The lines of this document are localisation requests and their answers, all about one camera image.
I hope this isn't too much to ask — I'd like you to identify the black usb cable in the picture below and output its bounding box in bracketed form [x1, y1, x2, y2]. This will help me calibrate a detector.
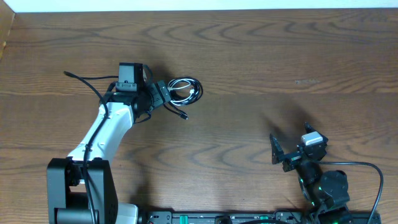
[162, 77, 204, 121]

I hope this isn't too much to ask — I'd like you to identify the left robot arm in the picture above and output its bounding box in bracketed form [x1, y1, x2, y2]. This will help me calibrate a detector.
[47, 62, 170, 223]

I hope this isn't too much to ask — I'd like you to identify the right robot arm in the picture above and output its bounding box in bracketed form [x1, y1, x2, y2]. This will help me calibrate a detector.
[269, 123, 354, 224]

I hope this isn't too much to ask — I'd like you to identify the right camera cable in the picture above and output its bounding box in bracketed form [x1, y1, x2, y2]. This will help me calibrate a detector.
[317, 160, 384, 224]

